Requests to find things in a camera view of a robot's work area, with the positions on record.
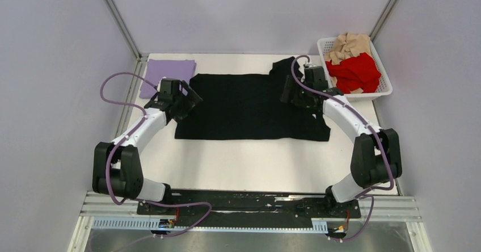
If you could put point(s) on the black t shirt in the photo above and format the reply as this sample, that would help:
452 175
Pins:
248 107

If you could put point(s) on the folded purple t shirt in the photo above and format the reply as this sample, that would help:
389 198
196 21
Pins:
176 69

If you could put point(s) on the white plastic basket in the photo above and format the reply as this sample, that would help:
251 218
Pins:
384 89

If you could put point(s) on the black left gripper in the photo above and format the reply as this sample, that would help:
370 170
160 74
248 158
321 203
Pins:
193 98

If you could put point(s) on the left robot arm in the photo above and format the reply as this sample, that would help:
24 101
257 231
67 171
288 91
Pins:
117 169

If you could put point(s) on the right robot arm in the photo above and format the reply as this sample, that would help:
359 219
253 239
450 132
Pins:
375 161

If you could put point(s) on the right aluminium frame post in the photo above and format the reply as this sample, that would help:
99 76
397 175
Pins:
382 19

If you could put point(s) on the beige t shirt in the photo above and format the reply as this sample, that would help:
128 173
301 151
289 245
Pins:
345 46

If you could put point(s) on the aluminium frame post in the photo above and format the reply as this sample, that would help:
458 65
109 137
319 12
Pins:
127 36
382 19

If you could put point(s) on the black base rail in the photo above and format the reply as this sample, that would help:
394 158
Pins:
250 209

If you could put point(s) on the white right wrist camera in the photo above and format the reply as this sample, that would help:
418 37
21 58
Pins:
308 65

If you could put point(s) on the red t shirt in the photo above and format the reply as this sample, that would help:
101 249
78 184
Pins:
355 75

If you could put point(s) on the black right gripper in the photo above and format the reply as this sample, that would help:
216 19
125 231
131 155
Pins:
289 85

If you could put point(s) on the left aluminium frame post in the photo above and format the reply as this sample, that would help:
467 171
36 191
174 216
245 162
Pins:
127 36

